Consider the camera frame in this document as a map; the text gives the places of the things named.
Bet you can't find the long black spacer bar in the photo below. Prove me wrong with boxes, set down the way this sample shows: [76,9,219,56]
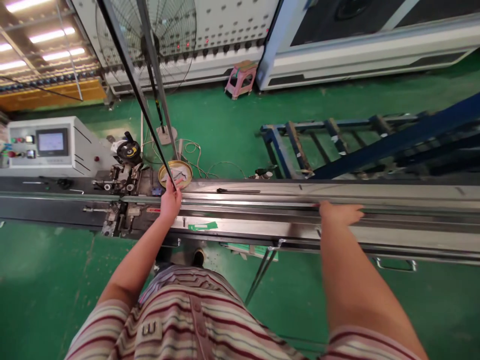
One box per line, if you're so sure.
[97,0,177,193]

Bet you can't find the white machine with dark window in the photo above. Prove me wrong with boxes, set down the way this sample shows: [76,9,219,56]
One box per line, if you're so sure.
[256,0,480,92]

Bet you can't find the white control cabinet with screen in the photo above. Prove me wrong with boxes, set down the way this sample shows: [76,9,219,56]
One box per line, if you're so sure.
[0,115,99,178]

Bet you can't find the person's left fingers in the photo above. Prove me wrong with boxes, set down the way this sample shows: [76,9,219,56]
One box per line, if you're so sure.
[164,179,185,197]

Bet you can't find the grey floor cable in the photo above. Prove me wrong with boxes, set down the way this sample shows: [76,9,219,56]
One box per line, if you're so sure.
[176,139,247,180]

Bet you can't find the metal clamp mechanism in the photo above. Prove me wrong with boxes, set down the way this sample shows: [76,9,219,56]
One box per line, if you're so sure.
[83,164,163,238]

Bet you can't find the bundle of thin metal rods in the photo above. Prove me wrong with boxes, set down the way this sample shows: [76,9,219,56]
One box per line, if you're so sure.
[244,245,280,305]

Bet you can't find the metal drawer handle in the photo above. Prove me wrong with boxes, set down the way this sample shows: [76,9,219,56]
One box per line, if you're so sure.
[374,256,418,272]

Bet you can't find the pink plastic stool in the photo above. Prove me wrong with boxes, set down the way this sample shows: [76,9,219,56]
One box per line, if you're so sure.
[224,60,259,101]

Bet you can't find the white roller conveyor machine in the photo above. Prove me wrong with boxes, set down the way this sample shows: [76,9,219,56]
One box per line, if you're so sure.
[69,0,280,110]

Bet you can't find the long silver spacer strip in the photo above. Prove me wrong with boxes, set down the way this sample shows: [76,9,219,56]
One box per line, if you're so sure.
[180,199,323,208]

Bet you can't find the round yellow tin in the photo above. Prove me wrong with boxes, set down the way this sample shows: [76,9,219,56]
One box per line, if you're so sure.
[157,160,194,190]

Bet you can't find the black handwheel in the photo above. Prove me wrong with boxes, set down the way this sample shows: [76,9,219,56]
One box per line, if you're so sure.
[115,131,143,163]

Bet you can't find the person's left hand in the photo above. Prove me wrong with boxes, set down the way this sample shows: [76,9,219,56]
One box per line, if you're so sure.
[160,183,184,227]

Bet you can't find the long steel work bench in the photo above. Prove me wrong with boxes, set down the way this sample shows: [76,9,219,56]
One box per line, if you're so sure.
[0,175,480,264]

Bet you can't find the long silver metal bar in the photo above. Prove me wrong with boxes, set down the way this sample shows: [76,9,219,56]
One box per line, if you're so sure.
[136,0,180,163]

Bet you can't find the blue steel rack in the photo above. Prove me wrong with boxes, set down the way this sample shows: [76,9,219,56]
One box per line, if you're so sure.
[260,91,480,182]

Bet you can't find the person's right hand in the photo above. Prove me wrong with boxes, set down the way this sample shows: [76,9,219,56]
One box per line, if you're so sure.
[317,200,366,227]

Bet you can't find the person's right fingers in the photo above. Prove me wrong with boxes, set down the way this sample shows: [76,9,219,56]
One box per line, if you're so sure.
[344,205,366,226]

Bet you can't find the person's body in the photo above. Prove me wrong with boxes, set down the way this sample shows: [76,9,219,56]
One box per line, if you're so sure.
[65,263,333,360]

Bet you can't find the standing wire-guard fan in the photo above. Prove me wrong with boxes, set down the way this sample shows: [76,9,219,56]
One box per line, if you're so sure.
[95,0,199,145]

